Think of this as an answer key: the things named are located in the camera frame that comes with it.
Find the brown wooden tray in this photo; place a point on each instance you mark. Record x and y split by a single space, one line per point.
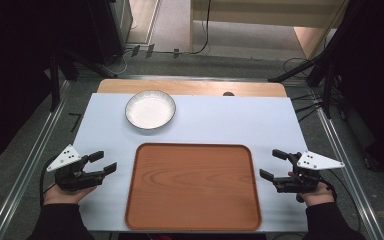
193 186

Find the black tripod stand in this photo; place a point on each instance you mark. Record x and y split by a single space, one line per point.
316 73

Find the dark cabinet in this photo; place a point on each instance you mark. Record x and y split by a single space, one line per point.
108 30

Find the person's right hand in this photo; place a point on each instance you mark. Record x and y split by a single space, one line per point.
318 195

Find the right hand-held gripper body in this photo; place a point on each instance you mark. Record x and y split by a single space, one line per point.
305 173

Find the white table mat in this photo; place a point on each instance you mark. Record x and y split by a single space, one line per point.
213 120

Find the person's left hand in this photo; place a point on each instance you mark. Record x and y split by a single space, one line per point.
67 194

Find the white ribbed plate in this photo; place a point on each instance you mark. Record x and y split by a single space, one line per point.
150 109

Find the light wooden cabinet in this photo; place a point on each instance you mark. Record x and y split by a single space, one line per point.
263 16

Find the silver floor rail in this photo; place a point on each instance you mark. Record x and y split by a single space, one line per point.
26 170
346 170

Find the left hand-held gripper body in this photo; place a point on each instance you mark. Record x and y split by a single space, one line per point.
70 175

